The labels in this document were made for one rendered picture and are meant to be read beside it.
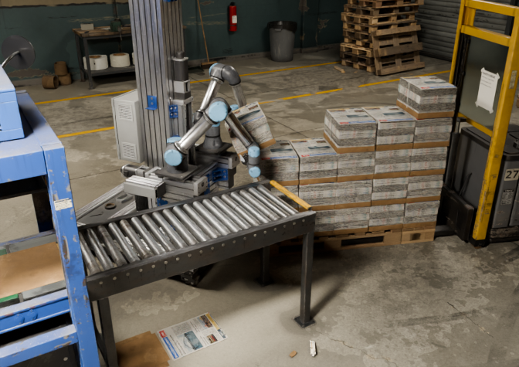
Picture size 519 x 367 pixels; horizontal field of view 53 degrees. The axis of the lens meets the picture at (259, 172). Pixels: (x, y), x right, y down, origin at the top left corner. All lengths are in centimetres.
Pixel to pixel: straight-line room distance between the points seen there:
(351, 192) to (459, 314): 113
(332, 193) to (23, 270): 222
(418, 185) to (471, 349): 131
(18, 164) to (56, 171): 14
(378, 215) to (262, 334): 140
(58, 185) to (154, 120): 172
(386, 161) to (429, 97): 56
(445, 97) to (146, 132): 218
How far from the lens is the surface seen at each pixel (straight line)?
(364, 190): 402
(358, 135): 383
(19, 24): 961
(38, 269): 277
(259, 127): 365
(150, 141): 382
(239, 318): 351
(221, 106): 323
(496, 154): 418
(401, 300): 379
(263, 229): 288
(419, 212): 433
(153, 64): 362
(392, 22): 1034
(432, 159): 416
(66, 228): 221
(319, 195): 392
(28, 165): 208
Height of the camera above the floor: 225
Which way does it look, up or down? 24 degrees down
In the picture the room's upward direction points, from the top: straight up
